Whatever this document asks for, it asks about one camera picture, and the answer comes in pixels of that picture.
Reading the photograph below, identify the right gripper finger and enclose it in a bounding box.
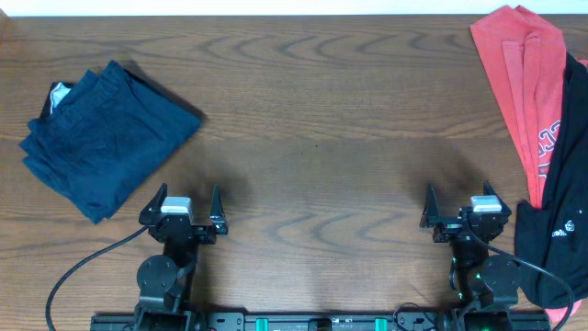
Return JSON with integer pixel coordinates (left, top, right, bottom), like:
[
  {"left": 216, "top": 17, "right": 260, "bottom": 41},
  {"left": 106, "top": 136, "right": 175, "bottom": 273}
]
[
  {"left": 483, "top": 180, "right": 512, "bottom": 216},
  {"left": 419, "top": 184, "right": 440, "bottom": 228}
]

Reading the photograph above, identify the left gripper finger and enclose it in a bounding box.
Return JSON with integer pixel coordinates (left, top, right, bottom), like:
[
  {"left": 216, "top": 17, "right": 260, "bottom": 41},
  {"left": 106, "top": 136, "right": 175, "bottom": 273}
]
[
  {"left": 139, "top": 183, "right": 167, "bottom": 225},
  {"left": 209, "top": 184, "right": 229, "bottom": 234}
]

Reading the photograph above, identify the black polo shirt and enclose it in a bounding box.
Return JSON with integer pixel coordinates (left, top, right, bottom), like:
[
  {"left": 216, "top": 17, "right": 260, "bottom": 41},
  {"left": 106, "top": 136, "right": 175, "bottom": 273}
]
[{"left": 514, "top": 54, "right": 587, "bottom": 300}]

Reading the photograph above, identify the red printed t-shirt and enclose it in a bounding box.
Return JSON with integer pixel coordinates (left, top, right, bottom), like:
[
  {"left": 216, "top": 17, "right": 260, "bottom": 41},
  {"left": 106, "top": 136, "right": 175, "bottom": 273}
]
[{"left": 470, "top": 6, "right": 587, "bottom": 323}]

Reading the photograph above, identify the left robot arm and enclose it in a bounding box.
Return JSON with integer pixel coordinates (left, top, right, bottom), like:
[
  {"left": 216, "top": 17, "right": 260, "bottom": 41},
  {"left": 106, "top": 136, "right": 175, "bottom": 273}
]
[{"left": 131, "top": 184, "right": 229, "bottom": 331}]

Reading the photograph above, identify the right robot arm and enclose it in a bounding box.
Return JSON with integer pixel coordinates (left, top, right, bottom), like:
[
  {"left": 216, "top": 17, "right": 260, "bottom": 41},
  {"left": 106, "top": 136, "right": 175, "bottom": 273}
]
[{"left": 419, "top": 182, "right": 520, "bottom": 330}]

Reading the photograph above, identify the folded navy blue garment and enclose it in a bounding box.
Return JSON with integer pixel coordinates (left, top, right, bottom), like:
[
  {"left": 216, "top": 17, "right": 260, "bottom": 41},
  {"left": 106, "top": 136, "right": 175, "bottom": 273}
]
[{"left": 20, "top": 61, "right": 201, "bottom": 223}]

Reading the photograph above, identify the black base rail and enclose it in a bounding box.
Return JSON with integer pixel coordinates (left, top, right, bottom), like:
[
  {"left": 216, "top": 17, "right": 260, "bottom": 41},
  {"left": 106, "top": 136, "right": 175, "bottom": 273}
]
[{"left": 90, "top": 310, "right": 551, "bottom": 331}]

